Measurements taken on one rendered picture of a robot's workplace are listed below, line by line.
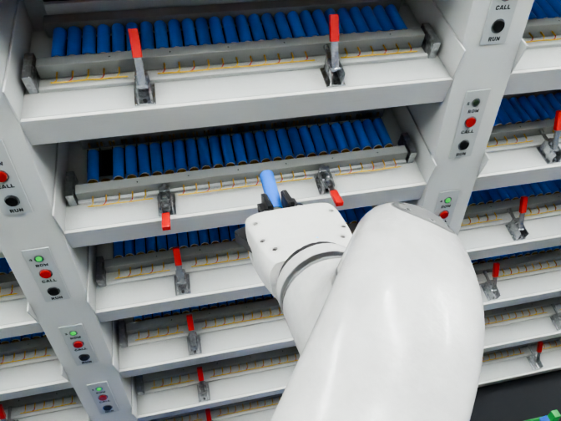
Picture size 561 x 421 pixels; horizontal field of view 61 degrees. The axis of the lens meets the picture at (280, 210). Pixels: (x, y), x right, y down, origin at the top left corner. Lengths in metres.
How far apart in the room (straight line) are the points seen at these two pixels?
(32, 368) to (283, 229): 0.78
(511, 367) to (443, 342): 1.40
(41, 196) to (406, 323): 0.61
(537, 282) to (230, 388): 0.79
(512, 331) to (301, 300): 1.12
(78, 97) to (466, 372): 0.59
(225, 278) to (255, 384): 0.39
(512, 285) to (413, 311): 1.05
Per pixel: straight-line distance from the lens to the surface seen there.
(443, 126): 0.81
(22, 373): 1.15
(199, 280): 0.92
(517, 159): 0.98
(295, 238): 0.45
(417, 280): 0.25
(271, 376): 1.24
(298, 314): 0.37
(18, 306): 0.99
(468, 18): 0.75
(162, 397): 1.25
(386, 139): 0.88
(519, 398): 1.71
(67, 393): 1.28
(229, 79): 0.70
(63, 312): 0.94
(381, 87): 0.72
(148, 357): 1.08
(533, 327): 1.49
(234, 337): 1.07
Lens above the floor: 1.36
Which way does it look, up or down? 40 degrees down
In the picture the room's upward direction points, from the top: straight up
